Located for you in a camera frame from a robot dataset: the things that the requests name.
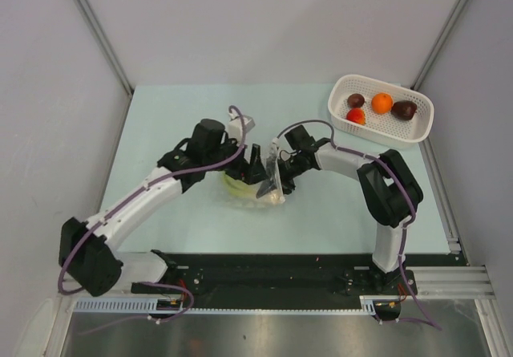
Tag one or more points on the fake green onion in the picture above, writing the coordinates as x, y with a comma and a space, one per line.
247, 193

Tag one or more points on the dark purple fake fruit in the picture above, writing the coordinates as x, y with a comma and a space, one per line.
356, 100
404, 110

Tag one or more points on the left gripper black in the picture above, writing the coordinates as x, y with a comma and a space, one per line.
249, 172

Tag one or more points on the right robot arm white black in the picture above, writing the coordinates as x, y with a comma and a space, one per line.
390, 191

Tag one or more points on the clear zip top bag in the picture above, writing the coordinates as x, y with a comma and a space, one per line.
269, 158

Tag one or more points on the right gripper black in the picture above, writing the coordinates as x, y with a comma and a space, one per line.
288, 184

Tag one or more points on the white slotted cable duct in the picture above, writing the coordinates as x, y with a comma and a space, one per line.
116, 305

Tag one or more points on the red fake persimmon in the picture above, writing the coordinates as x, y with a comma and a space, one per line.
356, 115

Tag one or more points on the white perforated plastic basket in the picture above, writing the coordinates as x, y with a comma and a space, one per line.
380, 124

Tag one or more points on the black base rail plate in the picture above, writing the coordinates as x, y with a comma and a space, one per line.
274, 281

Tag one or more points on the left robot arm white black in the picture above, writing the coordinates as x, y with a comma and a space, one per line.
87, 248

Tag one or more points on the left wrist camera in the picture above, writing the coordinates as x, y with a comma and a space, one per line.
236, 126

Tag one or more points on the orange fake tangerine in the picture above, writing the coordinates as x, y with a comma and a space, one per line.
382, 103

